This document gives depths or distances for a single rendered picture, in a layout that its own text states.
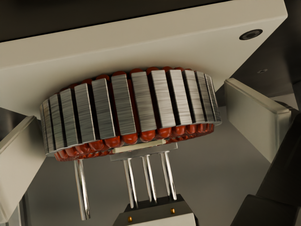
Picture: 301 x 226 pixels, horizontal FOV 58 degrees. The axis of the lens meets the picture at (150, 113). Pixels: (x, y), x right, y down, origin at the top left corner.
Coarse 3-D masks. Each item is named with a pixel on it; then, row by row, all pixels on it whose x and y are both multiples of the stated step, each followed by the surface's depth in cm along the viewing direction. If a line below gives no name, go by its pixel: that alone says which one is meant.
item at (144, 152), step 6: (168, 144) 30; (174, 144) 30; (138, 150) 30; (144, 150) 30; (150, 150) 30; (156, 150) 30; (162, 150) 30; (168, 150) 30; (114, 156) 30; (120, 156) 30; (126, 156) 30; (132, 156) 30; (138, 156) 32
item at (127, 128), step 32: (64, 96) 13; (96, 96) 13; (128, 96) 13; (160, 96) 13; (192, 96) 14; (64, 128) 14; (96, 128) 13; (128, 128) 12; (160, 128) 13; (192, 128) 14; (64, 160) 16
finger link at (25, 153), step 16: (16, 128) 16; (32, 128) 17; (0, 144) 14; (16, 144) 15; (32, 144) 17; (0, 160) 13; (16, 160) 14; (32, 160) 16; (0, 176) 13; (16, 176) 14; (32, 176) 16; (0, 192) 13; (16, 192) 14; (0, 208) 12
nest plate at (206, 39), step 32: (256, 0) 11; (64, 32) 11; (96, 32) 11; (128, 32) 11; (160, 32) 11; (192, 32) 11; (224, 32) 11; (256, 32) 12; (0, 64) 11; (32, 64) 11; (64, 64) 12; (96, 64) 12; (128, 64) 13; (160, 64) 14; (192, 64) 15; (224, 64) 16; (0, 96) 14; (32, 96) 15
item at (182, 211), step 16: (128, 160) 32; (144, 160) 31; (128, 176) 31; (128, 192) 31; (128, 208) 32; (144, 208) 30; (160, 208) 23; (176, 208) 22; (128, 224) 19; (144, 224) 19; (160, 224) 19; (176, 224) 19; (192, 224) 19
